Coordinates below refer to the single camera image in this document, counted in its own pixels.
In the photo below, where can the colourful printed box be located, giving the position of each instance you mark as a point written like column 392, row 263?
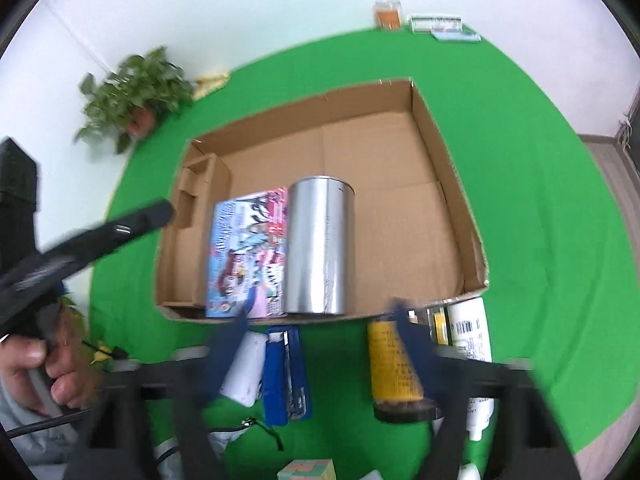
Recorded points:
column 240, row 255

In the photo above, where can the yellow and black small object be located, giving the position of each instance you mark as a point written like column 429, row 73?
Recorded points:
column 102, row 354

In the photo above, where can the silver metal can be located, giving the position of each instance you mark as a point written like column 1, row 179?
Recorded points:
column 320, row 245

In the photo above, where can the person's left hand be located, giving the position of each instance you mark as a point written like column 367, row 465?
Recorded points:
column 30, row 360

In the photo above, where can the brown cardboard box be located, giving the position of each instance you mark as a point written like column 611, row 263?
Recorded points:
column 380, row 170

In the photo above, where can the clear plastic box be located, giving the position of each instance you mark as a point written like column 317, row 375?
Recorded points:
column 434, row 23

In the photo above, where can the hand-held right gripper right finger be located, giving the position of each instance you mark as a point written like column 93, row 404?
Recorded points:
column 411, row 342

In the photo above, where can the blue stapler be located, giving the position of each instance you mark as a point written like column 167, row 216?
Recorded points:
column 275, row 375

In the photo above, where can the person's grey clothing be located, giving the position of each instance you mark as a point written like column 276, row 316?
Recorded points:
column 30, row 430

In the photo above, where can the pastel puzzle cube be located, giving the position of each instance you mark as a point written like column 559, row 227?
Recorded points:
column 305, row 471

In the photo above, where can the yellow label jar black lid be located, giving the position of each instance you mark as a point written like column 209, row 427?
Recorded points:
column 387, row 365

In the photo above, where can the orange jar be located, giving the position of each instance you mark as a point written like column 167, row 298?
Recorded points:
column 387, row 15

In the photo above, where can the green potted plant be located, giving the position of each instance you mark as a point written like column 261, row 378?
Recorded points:
column 135, row 85

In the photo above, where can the small yellow box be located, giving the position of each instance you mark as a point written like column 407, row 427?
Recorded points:
column 440, row 327

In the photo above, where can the pale yellow small object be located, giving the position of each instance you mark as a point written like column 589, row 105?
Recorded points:
column 210, row 82

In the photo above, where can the white plastic bottle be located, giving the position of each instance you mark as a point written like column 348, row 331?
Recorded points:
column 467, row 325

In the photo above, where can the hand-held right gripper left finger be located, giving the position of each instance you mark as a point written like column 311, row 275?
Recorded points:
column 225, row 355

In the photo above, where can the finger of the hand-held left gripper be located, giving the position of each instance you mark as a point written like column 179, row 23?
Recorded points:
column 100, row 237

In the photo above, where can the light blue flat box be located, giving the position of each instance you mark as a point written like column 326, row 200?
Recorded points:
column 456, row 36

